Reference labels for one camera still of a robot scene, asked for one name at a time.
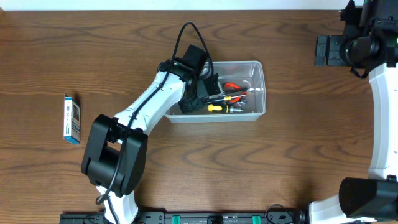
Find black yellow slim screwdriver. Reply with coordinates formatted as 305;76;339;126
205;91;247;104

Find silver ratchet wrench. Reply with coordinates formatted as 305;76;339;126
230;98;247;105

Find clear plastic container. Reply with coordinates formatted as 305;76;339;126
165;60;266;123

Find blue white screwdriver box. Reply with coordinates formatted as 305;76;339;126
63;94;80;144

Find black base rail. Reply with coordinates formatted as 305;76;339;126
59;206;310;224

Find yellow black stubby screwdriver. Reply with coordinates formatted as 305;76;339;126
207;104;244;113

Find red handled pliers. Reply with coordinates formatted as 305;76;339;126
222;82;262;96

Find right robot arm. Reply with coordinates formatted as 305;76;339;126
307;0;397;223

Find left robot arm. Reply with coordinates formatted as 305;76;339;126
81;45;221;223

